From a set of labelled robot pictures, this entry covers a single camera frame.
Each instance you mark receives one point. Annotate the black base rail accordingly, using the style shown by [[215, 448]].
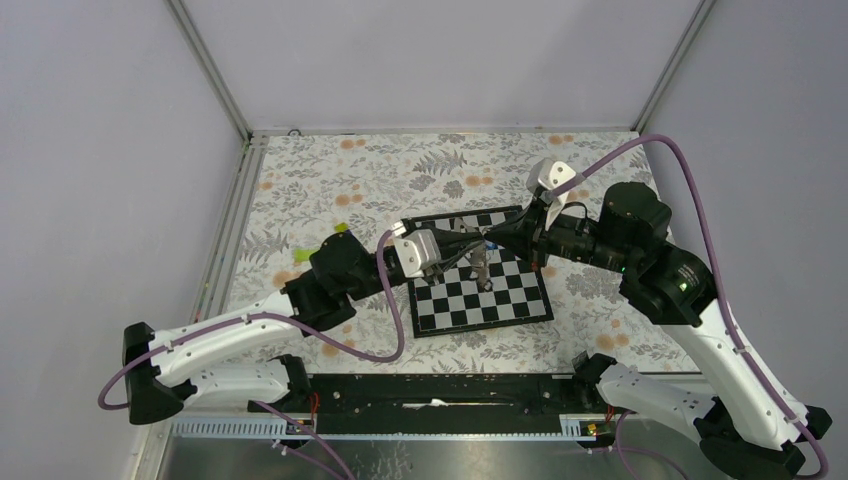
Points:
[[449, 404]]

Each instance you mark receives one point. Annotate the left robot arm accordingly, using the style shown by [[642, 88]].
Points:
[[165, 371]]

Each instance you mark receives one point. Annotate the black white chessboard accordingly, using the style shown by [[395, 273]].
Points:
[[453, 304]]

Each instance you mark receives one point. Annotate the floral table cloth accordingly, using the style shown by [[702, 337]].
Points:
[[309, 185]]

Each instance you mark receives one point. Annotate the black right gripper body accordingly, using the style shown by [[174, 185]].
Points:
[[540, 236]]

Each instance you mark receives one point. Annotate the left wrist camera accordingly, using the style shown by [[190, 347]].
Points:
[[412, 250]]

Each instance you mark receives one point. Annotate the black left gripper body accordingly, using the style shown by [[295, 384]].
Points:
[[443, 264]]

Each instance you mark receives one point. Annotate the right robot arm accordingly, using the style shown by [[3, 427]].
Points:
[[748, 426]]

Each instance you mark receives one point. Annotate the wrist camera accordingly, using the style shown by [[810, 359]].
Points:
[[544, 178], [412, 250]]

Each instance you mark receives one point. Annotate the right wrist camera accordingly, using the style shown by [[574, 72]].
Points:
[[544, 178]]

